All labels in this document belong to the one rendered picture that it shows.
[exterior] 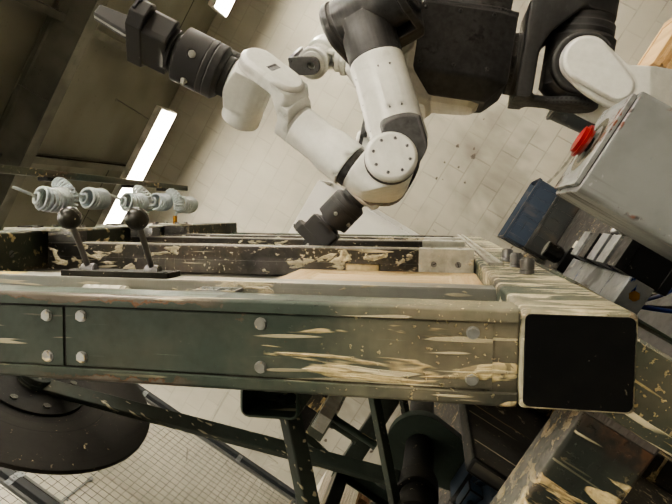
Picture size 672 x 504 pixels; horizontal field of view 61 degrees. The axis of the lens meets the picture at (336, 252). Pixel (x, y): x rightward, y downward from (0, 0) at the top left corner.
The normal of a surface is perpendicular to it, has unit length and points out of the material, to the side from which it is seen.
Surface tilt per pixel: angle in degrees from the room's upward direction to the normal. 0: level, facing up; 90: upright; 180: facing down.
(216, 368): 90
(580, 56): 90
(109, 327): 90
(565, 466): 90
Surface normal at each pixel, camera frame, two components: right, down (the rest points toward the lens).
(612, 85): -0.17, 0.07
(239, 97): -0.18, 0.65
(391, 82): 0.01, -0.22
